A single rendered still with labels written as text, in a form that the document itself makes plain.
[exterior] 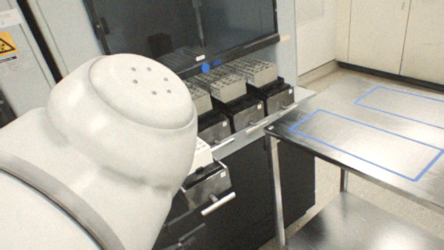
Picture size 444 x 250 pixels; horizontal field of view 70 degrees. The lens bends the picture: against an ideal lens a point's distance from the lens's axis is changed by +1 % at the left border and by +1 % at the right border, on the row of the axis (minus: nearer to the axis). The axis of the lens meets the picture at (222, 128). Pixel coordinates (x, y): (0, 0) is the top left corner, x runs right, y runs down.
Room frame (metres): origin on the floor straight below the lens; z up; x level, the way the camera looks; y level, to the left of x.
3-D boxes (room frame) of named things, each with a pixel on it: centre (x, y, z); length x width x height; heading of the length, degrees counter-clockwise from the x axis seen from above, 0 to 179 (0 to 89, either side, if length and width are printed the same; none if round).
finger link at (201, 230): (0.50, 0.11, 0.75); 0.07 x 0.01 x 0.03; 119
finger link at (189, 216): (0.55, 0.14, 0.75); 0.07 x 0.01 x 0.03; 119
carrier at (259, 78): (1.10, -0.19, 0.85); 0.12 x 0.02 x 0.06; 118
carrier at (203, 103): (0.95, 0.07, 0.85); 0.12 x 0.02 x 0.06; 120
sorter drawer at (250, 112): (1.23, 0.05, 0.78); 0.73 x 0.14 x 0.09; 29
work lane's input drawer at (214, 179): (0.90, 0.22, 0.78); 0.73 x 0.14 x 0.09; 29
